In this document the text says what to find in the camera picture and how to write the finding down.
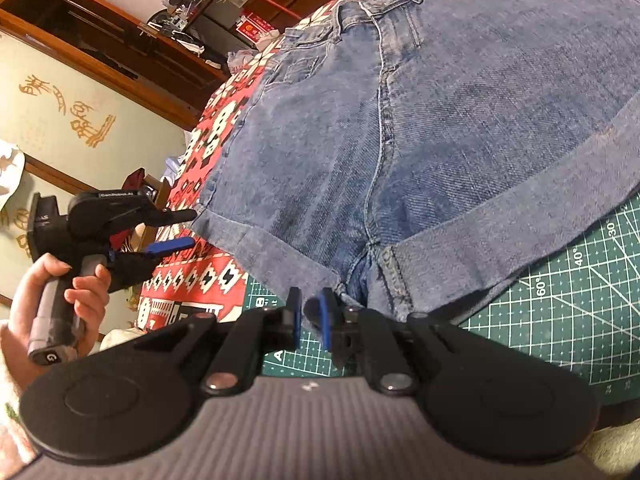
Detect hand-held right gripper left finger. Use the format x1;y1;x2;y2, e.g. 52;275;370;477
134;287;303;396

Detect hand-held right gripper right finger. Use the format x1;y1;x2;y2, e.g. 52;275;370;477
305;287;483;396

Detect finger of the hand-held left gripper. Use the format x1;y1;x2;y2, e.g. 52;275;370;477
145;237;197;257
147;208;198;226

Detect blue denim shorts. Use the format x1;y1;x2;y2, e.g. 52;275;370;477
192;0;640;323

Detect person's left hand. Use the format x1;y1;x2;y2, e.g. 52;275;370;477
9;253;111;358

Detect red patterned blanket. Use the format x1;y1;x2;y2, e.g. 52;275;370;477
140;0;441;323

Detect dark red cloth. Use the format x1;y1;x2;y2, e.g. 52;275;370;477
124;169;151;196

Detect pale door with gold calligraphy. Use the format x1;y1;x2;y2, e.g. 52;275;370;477
0;27;201;308

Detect white printed cloth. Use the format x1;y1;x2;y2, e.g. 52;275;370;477
0;140;26;211

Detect white printed plastic bag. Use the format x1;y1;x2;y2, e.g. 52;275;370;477
227;50;261;77

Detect brown wooden wardrobe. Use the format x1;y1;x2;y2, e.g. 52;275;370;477
0;0;231;131

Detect red cardboard box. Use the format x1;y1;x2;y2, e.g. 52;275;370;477
239;10;273;46

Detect green cutting mat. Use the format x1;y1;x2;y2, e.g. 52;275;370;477
247;200;640;401

